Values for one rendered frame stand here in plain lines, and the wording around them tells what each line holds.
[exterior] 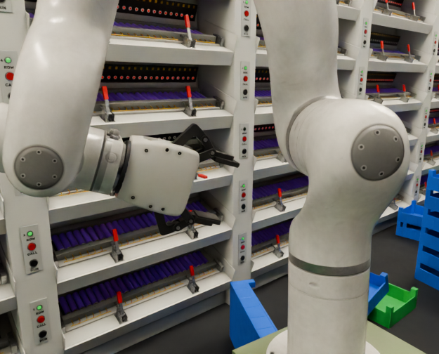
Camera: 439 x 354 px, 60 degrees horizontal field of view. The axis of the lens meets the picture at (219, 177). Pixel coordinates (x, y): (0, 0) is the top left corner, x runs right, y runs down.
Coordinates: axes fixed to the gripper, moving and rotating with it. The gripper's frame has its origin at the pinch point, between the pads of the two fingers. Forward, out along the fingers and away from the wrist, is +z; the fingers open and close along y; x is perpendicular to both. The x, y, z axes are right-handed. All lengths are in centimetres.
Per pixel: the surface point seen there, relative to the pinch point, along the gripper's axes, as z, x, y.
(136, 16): -14, -74, -31
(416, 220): 151, -96, 11
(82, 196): -17, -51, 21
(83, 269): -12, -49, 41
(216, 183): 24, -65, 11
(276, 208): 57, -79, 18
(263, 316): 36, -30, 37
